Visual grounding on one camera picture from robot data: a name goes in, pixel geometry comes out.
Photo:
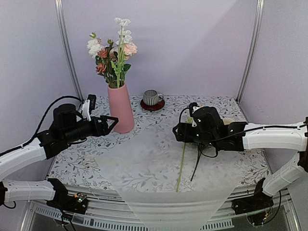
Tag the orange blossom flower stem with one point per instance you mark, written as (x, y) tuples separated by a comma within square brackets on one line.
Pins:
[(182, 158)]

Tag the floral patterned table mat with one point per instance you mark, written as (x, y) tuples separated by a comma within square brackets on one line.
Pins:
[(72, 168)]

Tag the right aluminium frame post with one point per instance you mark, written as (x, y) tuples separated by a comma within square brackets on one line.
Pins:
[(252, 50)]

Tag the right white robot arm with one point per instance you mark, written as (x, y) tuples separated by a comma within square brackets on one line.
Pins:
[(290, 137)]

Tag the cream white mug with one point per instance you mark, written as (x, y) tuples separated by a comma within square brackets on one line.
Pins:
[(227, 121)]

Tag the rust red rose stem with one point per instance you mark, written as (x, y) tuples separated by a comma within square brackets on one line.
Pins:
[(104, 67)]

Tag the striped grey ceramic cup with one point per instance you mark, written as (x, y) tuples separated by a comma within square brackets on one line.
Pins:
[(152, 97)]

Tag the pink tall vase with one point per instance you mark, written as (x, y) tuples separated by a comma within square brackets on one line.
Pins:
[(120, 107)]

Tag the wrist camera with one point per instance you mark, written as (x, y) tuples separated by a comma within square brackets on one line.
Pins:
[(192, 108), (87, 106)]

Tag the aluminium frame post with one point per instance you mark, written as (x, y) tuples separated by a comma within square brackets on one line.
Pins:
[(64, 37), (252, 50)]

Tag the dark red saucer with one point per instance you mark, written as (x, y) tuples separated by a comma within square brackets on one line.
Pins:
[(155, 107)]

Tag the left aluminium frame post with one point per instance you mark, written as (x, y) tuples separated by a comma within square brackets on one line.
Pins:
[(64, 37)]

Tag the peach rose flower stem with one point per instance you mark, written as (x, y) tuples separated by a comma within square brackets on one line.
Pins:
[(126, 51)]

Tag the aluminium front rail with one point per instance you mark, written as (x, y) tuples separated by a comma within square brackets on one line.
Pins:
[(107, 211)]

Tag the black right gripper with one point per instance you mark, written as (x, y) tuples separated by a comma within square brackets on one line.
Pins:
[(183, 131)]

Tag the pink peony flower stem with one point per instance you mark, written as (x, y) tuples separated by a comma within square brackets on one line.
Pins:
[(111, 57)]

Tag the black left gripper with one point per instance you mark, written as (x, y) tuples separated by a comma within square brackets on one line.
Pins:
[(105, 130)]

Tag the white translucent wrapping paper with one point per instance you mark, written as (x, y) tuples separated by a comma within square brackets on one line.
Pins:
[(144, 171)]

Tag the white peony flower stem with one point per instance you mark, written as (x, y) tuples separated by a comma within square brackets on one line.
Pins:
[(94, 45)]

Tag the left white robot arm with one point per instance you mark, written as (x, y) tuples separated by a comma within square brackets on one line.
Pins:
[(24, 190)]

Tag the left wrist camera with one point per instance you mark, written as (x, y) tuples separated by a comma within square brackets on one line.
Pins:
[(87, 106)]

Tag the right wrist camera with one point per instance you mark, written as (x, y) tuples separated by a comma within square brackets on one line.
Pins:
[(192, 108)]

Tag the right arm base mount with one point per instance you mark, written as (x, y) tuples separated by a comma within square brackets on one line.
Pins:
[(257, 201)]

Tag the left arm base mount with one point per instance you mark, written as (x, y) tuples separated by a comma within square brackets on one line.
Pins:
[(67, 202)]

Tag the white rose flower stem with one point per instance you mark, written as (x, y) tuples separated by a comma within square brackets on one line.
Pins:
[(124, 38)]

